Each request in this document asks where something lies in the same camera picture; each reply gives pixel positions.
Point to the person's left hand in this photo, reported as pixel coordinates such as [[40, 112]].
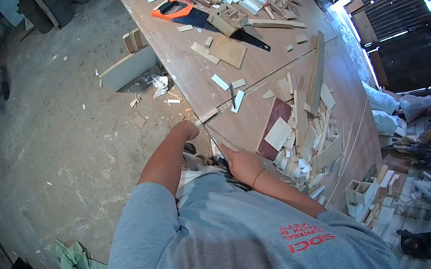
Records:
[[186, 131]]

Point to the person's right hand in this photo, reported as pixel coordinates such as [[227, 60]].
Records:
[[243, 166]]

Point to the person's left fingers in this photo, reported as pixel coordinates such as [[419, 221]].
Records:
[[195, 128]]

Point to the person's right thumb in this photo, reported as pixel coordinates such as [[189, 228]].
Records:
[[227, 152]]

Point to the small pale wood block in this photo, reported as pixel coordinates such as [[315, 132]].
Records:
[[208, 115]]

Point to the person's legs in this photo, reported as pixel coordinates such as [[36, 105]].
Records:
[[195, 164]]

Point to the thin black pen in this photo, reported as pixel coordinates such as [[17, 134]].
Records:
[[232, 95]]

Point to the long white strip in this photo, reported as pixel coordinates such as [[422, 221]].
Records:
[[237, 101]]

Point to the short white strip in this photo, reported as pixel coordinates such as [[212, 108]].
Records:
[[220, 82]]

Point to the pale square wood sheet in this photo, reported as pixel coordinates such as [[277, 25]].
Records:
[[278, 134]]

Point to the crumpled white plastic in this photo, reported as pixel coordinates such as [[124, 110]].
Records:
[[160, 84]]

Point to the dark red brown board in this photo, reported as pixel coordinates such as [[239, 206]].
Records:
[[276, 113]]

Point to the small tan wood piece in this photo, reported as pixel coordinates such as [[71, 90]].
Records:
[[238, 83]]

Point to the flat pale wood strip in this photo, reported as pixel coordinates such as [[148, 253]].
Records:
[[205, 53]]

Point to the pile of wood offcuts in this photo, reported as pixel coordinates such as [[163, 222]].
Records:
[[311, 144]]

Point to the square plywood board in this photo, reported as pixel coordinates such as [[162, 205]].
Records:
[[228, 50]]

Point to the white board panel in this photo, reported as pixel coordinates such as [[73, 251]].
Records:
[[129, 68]]

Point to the person's body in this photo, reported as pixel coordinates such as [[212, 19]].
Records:
[[235, 251]]

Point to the pair of wooden blocks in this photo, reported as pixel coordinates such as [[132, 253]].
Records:
[[132, 40]]

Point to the long wooden plank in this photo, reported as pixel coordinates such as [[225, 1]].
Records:
[[316, 70]]

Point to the long thin wood batten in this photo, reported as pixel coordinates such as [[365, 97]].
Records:
[[274, 23]]

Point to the small wooden compartment box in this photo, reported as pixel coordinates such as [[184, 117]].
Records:
[[360, 193]]

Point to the white sacks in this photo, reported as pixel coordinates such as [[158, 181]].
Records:
[[390, 107]]

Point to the green cloth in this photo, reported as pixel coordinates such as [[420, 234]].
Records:
[[81, 266]]

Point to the dark slatted door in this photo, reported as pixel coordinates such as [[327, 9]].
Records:
[[404, 34]]

